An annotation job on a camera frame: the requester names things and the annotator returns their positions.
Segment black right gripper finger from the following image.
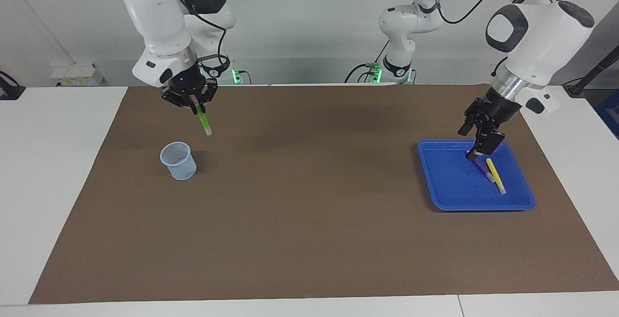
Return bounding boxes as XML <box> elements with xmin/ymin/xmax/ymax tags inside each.
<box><xmin>196</xmin><ymin>79</ymin><xmax>218</xmax><ymax>113</ymax></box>
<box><xmin>162</xmin><ymin>95</ymin><xmax>194</xmax><ymax>108</ymax></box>

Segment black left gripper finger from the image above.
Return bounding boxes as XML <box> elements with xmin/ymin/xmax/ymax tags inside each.
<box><xmin>466</xmin><ymin>123</ymin><xmax>506</xmax><ymax>160</ymax></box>
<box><xmin>458</xmin><ymin>98</ymin><xmax>484</xmax><ymax>137</ymax></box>

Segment purple pen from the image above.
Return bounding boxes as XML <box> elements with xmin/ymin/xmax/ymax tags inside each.
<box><xmin>474</xmin><ymin>157</ymin><xmax>497</xmax><ymax>183</ymax></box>

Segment green pen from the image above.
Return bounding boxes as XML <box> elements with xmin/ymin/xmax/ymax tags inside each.
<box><xmin>193</xmin><ymin>102</ymin><xmax>213</xmax><ymax>136</ymax></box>

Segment yellow pen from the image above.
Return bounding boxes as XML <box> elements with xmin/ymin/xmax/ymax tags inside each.
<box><xmin>486</xmin><ymin>158</ymin><xmax>507</xmax><ymax>195</ymax></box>

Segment blue plastic tray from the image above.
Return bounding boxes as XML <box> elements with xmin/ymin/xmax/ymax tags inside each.
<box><xmin>417</xmin><ymin>139</ymin><xmax>536</xmax><ymax>211</ymax></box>

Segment translucent plastic cup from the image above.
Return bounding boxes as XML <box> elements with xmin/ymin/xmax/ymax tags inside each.
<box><xmin>160</xmin><ymin>141</ymin><xmax>197</xmax><ymax>181</ymax></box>

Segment black stand pole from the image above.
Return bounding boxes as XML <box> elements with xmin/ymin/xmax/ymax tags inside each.
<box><xmin>563</xmin><ymin>46</ymin><xmax>619</xmax><ymax>97</ymax></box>

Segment white power strip box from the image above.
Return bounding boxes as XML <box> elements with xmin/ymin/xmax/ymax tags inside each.
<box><xmin>51</xmin><ymin>63</ymin><xmax>104</xmax><ymax>87</ymax></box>

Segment blue crate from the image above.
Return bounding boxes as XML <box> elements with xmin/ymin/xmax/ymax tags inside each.
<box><xmin>594</xmin><ymin>90</ymin><xmax>619</xmax><ymax>139</ymax></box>

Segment brown table mat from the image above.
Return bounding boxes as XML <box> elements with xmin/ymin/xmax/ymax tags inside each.
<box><xmin>28</xmin><ymin>84</ymin><xmax>619</xmax><ymax>304</ymax></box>

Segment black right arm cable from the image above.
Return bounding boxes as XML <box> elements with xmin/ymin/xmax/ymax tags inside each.
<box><xmin>172</xmin><ymin>0</ymin><xmax>230</xmax><ymax>66</ymax></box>

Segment black left base cables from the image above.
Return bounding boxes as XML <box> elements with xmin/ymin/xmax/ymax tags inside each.
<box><xmin>344</xmin><ymin>41</ymin><xmax>390</xmax><ymax>84</ymax></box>

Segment black clamp mount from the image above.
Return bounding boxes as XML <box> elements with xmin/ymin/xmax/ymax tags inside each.
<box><xmin>0</xmin><ymin>71</ymin><xmax>26</xmax><ymax>101</ymax></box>

